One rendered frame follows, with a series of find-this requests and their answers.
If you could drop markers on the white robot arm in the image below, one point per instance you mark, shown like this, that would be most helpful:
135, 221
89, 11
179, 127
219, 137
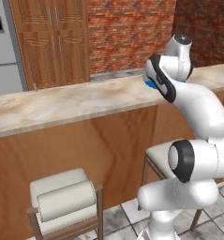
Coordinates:
197, 109

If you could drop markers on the blue plate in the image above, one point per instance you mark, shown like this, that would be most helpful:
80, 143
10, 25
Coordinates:
150, 83

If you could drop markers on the wooden kitchen island counter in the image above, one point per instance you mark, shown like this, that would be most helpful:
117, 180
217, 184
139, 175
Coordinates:
76, 137

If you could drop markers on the wooden stool with white cushion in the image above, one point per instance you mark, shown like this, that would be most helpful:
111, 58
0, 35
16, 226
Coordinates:
157, 157
65, 200

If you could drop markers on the wooden cupboard run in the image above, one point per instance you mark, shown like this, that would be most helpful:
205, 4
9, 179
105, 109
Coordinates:
51, 40

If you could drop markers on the grey fridge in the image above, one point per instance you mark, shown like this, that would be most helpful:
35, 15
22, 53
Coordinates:
2, 47

